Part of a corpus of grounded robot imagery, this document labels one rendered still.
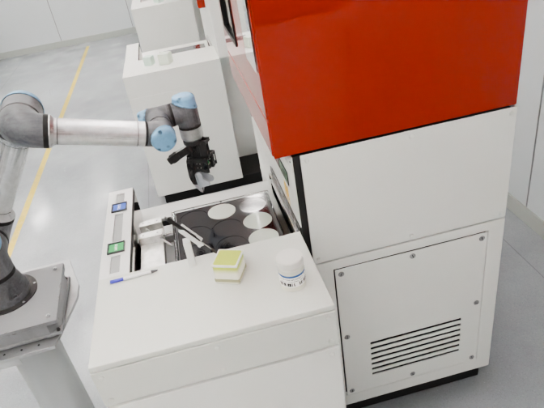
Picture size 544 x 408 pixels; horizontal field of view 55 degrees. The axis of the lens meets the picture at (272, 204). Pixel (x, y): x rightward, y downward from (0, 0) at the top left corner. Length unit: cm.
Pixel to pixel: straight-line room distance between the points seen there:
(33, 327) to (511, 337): 197
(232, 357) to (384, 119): 77
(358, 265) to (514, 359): 103
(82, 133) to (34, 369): 85
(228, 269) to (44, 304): 63
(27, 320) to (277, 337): 78
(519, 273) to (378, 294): 126
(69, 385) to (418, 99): 152
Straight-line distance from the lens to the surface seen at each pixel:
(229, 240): 173
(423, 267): 187
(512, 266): 302
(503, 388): 245
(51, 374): 202
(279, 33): 136
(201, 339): 133
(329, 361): 148
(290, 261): 134
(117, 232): 184
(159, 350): 134
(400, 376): 222
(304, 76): 140
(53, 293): 181
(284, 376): 148
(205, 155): 177
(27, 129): 156
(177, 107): 171
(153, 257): 179
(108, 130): 157
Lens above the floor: 189
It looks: 32 degrees down
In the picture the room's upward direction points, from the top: 10 degrees counter-clockwise
